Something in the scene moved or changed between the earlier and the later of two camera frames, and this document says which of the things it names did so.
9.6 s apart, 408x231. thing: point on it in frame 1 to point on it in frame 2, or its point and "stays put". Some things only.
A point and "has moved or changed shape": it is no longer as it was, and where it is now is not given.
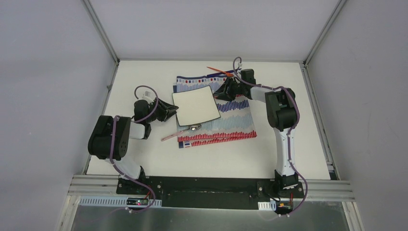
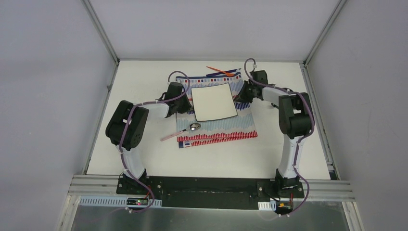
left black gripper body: x=162 y=111 to x=184 y=104
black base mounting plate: x=208 y=193 stays put
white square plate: x=196 y=105 has moved or changed shape
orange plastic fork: x=228 y=74 stays put
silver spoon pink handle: x=191 y=128 stays put
